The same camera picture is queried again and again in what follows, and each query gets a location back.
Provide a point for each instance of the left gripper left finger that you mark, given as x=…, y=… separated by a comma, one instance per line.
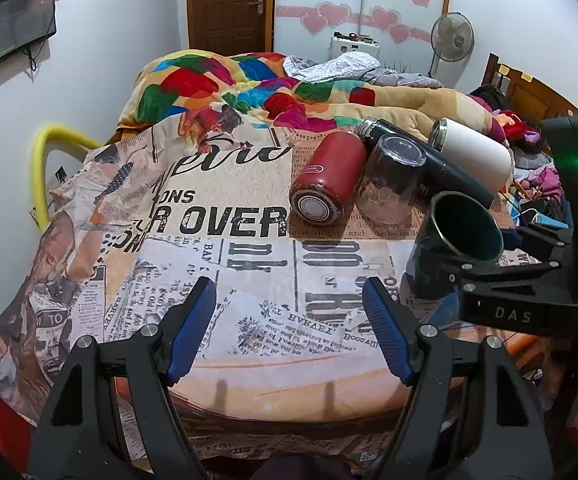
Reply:
x=80, y=435

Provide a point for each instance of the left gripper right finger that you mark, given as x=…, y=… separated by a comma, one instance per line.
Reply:
x=469, y=415

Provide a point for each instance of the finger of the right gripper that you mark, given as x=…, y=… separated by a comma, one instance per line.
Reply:
x=451, y=268

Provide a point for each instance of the dark green cup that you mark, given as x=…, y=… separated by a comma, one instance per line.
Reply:
x=454, y=224

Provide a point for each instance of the light blue booklet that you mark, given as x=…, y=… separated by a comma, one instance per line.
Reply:
x=544, y=220

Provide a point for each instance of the black thermos bottle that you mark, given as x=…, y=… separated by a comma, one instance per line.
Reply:
x=439, y=174

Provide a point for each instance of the clear glass tumbler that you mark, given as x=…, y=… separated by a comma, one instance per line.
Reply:
x=388, y=190

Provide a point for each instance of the white thermos bottle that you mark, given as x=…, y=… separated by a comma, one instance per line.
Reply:
x=483, y=158

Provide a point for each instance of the red plush toy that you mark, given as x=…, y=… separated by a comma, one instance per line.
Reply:
x=516, y=129

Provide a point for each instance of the red thermos bottle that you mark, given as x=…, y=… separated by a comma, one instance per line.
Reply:
x=324, y=189

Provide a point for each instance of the newspaper print tablecloth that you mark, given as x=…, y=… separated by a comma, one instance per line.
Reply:
x=289, y=362

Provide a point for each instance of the wooden bed headboard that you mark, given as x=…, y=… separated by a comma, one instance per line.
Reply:
x=529, y=98

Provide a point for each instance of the white standing fan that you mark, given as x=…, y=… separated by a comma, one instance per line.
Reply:
x=452, y=39

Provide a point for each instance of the white striped cloth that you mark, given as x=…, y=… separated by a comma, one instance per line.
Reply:
x=349, y=65

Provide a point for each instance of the white small cabinet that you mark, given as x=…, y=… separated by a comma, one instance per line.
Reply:
x=341, y=43

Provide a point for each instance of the sliding wardrobe with hearts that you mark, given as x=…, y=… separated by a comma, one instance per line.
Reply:
x=401, y=28

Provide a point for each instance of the yellow curved tube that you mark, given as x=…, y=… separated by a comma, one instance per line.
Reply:
x=48, y=140

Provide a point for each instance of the colourful patchwork blanket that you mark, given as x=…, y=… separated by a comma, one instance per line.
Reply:
x=196, y=84

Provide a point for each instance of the brown wooden door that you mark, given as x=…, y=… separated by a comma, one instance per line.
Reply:
x=230, y=26

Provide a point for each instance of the small wall monitor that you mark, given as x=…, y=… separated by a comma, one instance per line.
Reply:
x=24, y=23

